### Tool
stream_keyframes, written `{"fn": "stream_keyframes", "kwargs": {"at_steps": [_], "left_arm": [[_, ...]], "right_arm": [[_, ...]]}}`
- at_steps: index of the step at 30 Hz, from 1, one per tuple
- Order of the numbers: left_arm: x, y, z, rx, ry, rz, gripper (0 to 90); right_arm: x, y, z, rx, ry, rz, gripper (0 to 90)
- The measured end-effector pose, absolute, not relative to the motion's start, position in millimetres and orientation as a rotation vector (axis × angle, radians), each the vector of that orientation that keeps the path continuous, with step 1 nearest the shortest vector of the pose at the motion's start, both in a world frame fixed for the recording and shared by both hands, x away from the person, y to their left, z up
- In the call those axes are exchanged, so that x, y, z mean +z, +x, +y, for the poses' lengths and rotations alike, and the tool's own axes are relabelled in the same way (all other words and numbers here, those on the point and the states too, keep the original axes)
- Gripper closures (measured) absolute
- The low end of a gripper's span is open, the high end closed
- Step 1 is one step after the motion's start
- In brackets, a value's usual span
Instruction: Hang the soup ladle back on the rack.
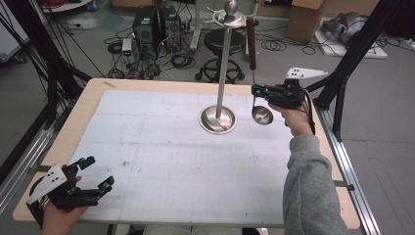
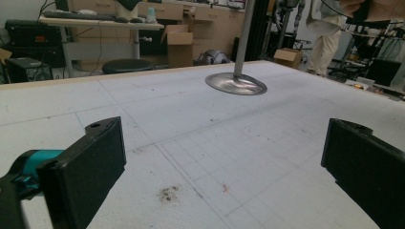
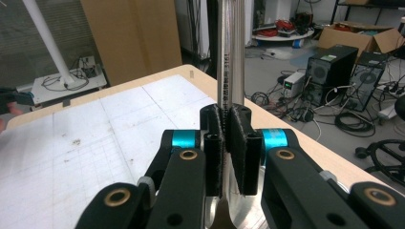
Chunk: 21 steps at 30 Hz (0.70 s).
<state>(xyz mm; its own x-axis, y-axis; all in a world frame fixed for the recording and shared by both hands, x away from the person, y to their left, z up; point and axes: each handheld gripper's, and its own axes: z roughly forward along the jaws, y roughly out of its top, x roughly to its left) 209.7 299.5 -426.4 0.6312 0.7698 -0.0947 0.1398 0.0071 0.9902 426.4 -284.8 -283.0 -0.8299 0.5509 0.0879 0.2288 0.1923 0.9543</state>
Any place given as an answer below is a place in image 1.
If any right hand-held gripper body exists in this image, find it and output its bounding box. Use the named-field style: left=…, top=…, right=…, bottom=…
left=269, top=67, right=329, bottom=111

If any person's left hand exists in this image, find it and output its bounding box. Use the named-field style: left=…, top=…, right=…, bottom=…
left=41, top=196, right=90, bottom=235

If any black aluminium frame post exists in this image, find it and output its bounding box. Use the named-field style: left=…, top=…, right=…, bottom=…
left=4, top=0, right=93, bottom=125
left=306, top=0, right=415, bottom=142

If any white gridded mat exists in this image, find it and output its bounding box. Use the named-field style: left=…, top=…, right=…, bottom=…
left=69, top=89, right=296, bottom=227

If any black round stool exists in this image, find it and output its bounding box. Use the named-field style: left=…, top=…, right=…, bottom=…
left=195, top=28, right=247, bottom=83

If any metal utensil stand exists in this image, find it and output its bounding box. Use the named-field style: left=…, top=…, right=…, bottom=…
left=198, top=0, right=255, bottom=136

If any white flat board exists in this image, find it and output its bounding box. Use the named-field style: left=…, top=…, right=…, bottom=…
left=313, top=29, right=390, bottom=60

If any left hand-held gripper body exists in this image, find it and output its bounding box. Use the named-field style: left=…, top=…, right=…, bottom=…
left=26, top=164, right=100, bottom=212

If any silver aluminium rail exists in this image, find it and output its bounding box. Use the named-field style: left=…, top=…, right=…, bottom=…
left=0, top=126, right=54, bottom=214
left=315, top=107, right=382, bottom=235

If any black computer tower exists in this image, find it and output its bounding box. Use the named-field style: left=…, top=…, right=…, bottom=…
left=159, top=6, right=183, bottom=54
left=132, top=6, right=161, bottom=54

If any coiled black cable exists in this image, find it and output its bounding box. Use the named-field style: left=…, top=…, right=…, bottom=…
left=300, top=45, right=320, bottom=56
left=260, top=38, right=289, bottom=52

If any small white power box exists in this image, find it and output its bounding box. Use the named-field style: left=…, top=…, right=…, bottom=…
left=121, top=37, right=134, bottom=65

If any tall open cardboard box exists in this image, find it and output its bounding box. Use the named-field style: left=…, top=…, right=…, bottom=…
left=286, top=0, right=328, bottom=44

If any brown-handled metal ladle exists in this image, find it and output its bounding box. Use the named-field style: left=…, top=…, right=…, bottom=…
left=245, top=17, right=275, bottom=126

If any person's right hand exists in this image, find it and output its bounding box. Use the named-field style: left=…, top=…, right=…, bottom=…
left=268, top=103, right=314, bottom=138

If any tangle of black floor cables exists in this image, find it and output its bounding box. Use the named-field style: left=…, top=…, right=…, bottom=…
left=103, top=27, right=198, bottom=80

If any grey backpack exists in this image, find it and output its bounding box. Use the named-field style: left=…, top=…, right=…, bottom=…
left=320, top=12, right=367, bottom=45

